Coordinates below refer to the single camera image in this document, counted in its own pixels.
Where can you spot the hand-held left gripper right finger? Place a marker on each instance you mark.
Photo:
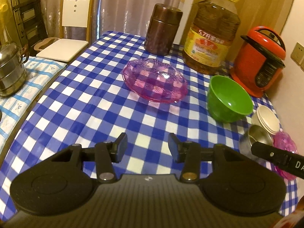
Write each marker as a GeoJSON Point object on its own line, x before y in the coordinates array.
{"type": "Point", "coordinates": [172, 147]}

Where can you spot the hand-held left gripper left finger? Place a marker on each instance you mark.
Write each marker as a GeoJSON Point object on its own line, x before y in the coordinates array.
{"type": "Point", "coordinates": [124, 147]}

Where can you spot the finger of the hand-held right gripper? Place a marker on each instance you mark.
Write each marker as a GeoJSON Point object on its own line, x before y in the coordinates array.
{"type": "Point", "coordinates": [266, 152]}

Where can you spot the stainless steel bowl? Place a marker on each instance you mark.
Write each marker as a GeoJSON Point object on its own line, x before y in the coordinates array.
{"type": "Point", "coordinates": [255, 135]}

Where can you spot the green plastic bowl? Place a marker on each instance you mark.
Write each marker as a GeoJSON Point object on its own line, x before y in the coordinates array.
{"type": "Point", "coordinates": [228, 99]}

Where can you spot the blue white checked tablecloth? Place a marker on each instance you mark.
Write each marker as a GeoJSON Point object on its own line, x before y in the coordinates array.
{"type": "Point", "coordinates": [95, 99]}

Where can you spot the red electric pressure cooker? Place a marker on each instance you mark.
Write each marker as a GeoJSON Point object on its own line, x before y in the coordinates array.
{"type": "Point", "coordinates": [251, 64]}

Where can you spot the blue patterned white cloth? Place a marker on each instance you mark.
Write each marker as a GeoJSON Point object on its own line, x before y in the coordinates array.
{"type": "Point", "coordinates": [30, 83]}

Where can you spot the large cooking oil bottle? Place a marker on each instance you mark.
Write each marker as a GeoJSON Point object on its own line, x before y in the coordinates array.
{"type": "Point", "coordinates": [211, 40]}

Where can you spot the brown cylindrical canister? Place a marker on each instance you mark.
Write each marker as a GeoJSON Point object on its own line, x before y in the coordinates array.
{"type": "Point", "coordinates": [162, 28]}

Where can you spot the brown wooden stool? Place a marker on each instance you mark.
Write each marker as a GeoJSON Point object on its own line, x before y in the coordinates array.
{"type": "Point", "coordinates": [44, 44]}

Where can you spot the stainless steel steamer pot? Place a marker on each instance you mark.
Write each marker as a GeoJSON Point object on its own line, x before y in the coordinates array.
{"type": "Point", "coordinates": [10, 71]}

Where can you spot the white wooden chair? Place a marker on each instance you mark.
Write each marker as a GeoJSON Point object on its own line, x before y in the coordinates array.
{"type": "Point", "coordinates": [71, 16]}

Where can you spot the shiny beige curtain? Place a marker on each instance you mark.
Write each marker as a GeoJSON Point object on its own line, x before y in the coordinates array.
{"type": "Point", "coordinates": [123, 4]}

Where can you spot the dark folding rack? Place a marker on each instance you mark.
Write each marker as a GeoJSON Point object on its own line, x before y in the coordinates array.
{"type": "Point", "coordinates": [26, 11]}

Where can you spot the yellow plastic item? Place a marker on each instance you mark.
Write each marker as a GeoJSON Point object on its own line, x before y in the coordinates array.
{"type": "Point", "coordinates": [3, 11]}

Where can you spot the beige wall socket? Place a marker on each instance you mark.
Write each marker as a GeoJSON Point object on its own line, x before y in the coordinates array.
{"type": "Point", "coordinates": [298, 52]}

